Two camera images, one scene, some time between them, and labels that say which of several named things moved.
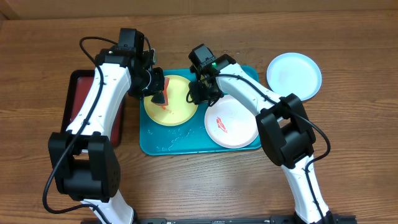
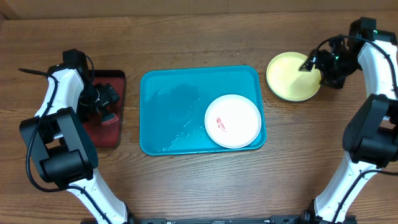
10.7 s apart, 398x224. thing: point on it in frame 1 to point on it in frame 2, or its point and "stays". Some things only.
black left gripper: (155, 85) to (107, 96)
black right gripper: (198, 100) to (316, 58)
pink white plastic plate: (230, 124) stays
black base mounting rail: (239, 219) stays
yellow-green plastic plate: (180, 111) to (286, 80)
